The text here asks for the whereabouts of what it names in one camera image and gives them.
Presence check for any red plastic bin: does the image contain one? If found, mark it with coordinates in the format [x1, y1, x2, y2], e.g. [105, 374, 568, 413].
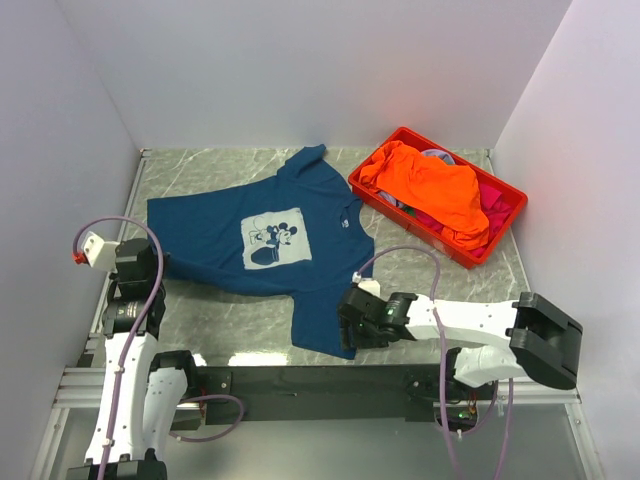
[348, 127, 527, 269]

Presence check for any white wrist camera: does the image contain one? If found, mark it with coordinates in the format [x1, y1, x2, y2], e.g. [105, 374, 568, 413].
[352, 271, 381, 297]
[72, 231, 120, 273]

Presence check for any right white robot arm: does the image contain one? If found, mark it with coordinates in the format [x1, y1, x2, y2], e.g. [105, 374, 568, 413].
[337, 282, 583, 399]

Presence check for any orange t shirt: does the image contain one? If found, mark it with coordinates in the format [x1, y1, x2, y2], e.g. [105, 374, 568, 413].
[358, 141, 490, 250]

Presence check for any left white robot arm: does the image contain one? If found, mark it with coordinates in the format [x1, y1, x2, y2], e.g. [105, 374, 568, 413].
[66, 233, 200, 479]

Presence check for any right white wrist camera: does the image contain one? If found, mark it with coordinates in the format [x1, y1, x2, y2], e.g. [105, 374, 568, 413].
[352, 271, 381, 297]

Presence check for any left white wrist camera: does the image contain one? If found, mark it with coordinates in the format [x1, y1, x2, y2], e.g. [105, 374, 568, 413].
[72, 231, 120, 273]

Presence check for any black base beam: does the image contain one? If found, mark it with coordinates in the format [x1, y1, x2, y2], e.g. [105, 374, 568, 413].
[197, 365, 439, 422]

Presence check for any blue mickey t shirt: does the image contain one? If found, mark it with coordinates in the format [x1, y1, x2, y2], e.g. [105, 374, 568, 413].
[147, 145, 374, 360]

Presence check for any lavender t shirt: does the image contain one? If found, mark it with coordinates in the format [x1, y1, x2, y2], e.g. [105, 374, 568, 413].
[421, 149, 456, 165]

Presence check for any aluminium rail frame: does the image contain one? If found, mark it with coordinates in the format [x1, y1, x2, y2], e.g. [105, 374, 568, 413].
[53, 333, 106, 409]

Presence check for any magenta t shirt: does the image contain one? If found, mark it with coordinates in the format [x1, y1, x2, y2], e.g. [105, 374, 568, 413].
[414, 184, 514, 257]

